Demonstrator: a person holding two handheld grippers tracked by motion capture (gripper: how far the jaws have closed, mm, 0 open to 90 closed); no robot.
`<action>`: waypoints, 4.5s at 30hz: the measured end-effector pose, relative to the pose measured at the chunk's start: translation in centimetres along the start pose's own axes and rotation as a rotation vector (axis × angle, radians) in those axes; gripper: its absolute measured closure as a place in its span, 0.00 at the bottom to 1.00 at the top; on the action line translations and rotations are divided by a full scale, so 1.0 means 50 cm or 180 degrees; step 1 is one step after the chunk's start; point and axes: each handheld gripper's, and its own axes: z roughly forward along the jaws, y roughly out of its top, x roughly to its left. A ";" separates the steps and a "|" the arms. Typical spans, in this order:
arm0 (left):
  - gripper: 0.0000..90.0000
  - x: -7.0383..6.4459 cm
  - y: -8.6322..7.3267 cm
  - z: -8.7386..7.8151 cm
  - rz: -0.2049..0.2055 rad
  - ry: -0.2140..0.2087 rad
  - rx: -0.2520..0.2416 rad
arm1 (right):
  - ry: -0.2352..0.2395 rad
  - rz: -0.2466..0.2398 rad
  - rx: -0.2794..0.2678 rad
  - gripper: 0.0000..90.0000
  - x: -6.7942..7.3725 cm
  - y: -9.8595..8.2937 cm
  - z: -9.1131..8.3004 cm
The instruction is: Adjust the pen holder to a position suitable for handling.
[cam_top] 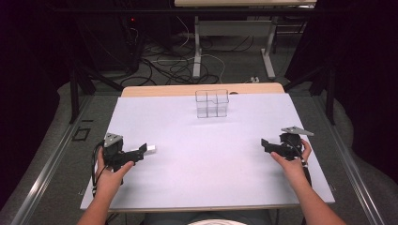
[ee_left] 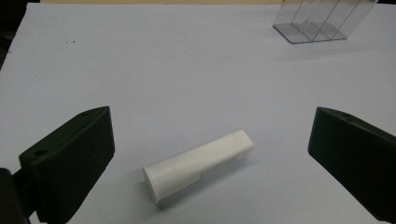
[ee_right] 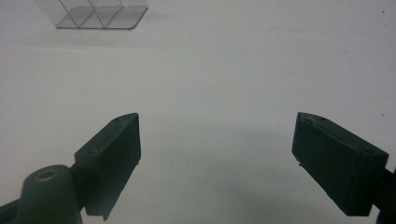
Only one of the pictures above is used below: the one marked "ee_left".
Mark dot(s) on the clear acrylic organizer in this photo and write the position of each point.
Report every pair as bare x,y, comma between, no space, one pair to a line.
299,31

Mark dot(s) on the white plastic tube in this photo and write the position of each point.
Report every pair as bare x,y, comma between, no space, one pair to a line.
196,165

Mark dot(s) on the white table mat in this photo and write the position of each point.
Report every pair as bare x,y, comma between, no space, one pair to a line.
186,77

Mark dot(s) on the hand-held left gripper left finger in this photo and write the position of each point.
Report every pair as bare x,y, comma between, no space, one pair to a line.
67,165

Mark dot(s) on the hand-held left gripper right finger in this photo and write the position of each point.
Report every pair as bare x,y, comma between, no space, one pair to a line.
355,161

